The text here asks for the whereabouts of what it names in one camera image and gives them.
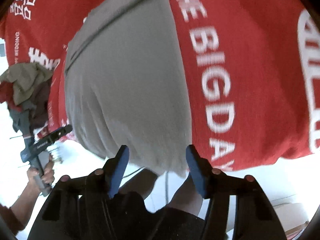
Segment red wedding blanket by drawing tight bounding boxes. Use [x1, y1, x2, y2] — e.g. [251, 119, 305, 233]
[1, 0, 319, 171]

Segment person's left hand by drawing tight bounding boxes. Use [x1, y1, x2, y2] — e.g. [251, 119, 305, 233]
[29, 151, 54, 196]

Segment dark teal garment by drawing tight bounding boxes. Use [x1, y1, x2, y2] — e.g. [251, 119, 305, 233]
[9, 100, 36, 137]

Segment grey knit sweater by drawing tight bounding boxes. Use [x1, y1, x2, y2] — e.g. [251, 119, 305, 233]
[65, 0, 191, 176]

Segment dark brown garment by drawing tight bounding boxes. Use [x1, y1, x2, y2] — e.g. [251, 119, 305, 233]
[29, 79, 52, 129]

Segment person's left forearm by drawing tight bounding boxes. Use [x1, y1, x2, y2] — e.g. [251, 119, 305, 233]
[1, 183, 40, 236]

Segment person's black shorts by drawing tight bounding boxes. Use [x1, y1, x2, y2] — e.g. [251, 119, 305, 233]
[94, 191, 228, 240]

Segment olive green garment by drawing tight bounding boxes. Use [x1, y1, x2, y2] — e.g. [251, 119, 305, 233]
[1, 62, 53, 106]

